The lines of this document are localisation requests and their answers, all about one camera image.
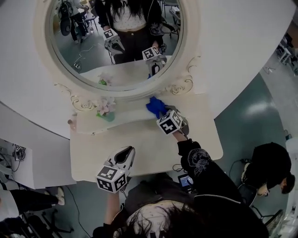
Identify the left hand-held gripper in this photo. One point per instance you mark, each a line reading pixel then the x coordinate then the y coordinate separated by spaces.
pixel 111 179

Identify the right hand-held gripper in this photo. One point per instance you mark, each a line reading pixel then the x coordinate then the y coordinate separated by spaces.
pixel 170 123

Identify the blue cloth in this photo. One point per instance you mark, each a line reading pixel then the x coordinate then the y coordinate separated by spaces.
pixel 154 105

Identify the person's right forearm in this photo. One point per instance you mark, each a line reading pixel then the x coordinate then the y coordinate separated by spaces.
pixel 193 158

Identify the person's left forearm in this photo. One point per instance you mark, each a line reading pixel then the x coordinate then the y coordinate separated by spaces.
pixel 113 206

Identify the cream white dressing table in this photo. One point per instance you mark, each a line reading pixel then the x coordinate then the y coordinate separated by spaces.
pixel 144 148

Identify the person's legs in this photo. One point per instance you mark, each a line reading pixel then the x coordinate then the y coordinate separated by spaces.
pixel 151 190

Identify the green vase with pink flowers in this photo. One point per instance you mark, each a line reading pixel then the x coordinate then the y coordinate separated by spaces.
pixel 106 105

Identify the pink glass bottle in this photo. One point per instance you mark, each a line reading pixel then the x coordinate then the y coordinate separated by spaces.
pixel 72 123

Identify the black tablet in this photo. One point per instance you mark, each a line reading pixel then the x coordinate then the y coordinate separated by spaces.
pixel 185 182

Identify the spare hand-held gripper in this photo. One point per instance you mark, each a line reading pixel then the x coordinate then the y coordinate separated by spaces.
pixel 19 152

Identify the black office chair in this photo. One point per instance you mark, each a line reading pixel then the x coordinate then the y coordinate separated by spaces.
pixel 39 223

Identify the person's torso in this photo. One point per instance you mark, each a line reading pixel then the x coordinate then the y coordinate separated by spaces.
pixel 221 213

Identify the black round chair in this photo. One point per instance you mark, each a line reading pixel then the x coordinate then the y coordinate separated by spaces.
pixel 246 194

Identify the brown mesh chair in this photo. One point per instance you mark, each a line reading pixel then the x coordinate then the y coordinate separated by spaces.
pixel 272 220

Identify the oval mirror with ornate frame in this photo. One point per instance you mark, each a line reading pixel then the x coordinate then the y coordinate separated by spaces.
pixel 93 58

